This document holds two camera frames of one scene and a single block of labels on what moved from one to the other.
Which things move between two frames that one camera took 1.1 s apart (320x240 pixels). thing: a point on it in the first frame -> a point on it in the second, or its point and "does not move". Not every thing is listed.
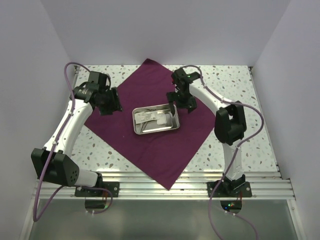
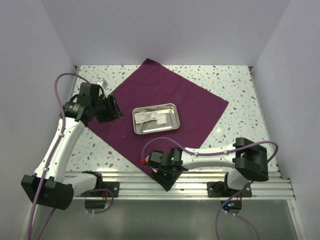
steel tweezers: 144,127 does not move
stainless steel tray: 155,119 does not move
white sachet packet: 145,116 does not move
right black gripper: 172,96 -> 166,183
